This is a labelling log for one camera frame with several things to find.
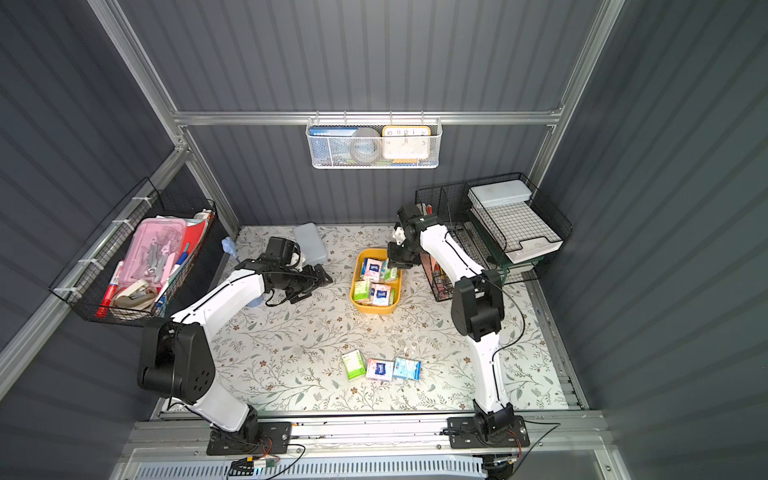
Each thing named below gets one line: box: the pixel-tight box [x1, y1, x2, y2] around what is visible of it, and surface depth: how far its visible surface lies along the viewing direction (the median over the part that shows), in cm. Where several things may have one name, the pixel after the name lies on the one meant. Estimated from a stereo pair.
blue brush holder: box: [221, 236, 237, 259], surface depth 86 cm
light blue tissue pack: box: [393, 358, 422, 381], surface depth 84 cm
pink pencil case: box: [119, 218, 187, 288], surface depth 74 cm
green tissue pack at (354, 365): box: [342, 350, 367, 380], surface depth 85 cm
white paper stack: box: [468, 180, 564, 264], surface depth 96 cm
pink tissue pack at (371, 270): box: [360, 258, 383, 283], surface depth 98 cm
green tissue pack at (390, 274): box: [383, 267, 398, 282], surface depth 93 cm
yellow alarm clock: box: [382, 125, 431, 164], surface depth 90 cm
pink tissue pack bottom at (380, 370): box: [366, 359, 394, 382], surface depth 84 cm
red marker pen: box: [95, 260, 124, 318], surface depth 66 cm
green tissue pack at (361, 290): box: [353, 280, 370, 301], surface depth 98 cm
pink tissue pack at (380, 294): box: [370, 283, 392, 307], surface depth 96 cm
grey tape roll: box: [349, 127, 382, 164], surface depth 89 cm
